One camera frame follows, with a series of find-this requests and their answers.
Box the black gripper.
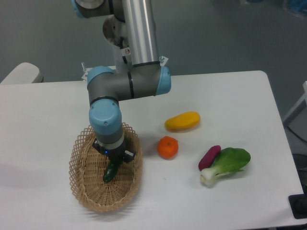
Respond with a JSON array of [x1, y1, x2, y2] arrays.
[[92, 140, 136, 163]]

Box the green cucumber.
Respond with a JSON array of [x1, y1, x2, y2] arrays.
[[103, 138, 129, 184]]

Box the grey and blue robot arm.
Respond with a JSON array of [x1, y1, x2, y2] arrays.
[[72, 0, 171, 162]]

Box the oval wicker basket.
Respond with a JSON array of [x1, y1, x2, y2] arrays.
[[69, 123, 143, 212]]

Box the orange tangerine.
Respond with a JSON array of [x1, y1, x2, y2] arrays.
[[157, 136, 179, 160]]

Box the yellow mango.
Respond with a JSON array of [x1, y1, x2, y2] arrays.
[[165, 111, 201, 131]]

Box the purple sweet potato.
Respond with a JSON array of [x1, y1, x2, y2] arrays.
[[198, 145, 221, 171]]

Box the white chair armrest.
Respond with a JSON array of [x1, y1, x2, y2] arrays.
[[0, 62, 44, 85]]

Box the green bok choy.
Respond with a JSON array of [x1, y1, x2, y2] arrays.
[[200, 148, 251, 187]]

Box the black clamp at table edge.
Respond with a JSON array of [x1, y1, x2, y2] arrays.
[[288, 194, 307, 219]]

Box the white furniture at right edge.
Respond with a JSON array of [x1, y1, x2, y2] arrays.
[[282, 81, 307, 127]]

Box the black pedestal cable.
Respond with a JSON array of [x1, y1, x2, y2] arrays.
[[121, 55, 132, 70]]

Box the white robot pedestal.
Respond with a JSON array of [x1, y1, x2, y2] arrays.
[[103, 15, 132, 73]]

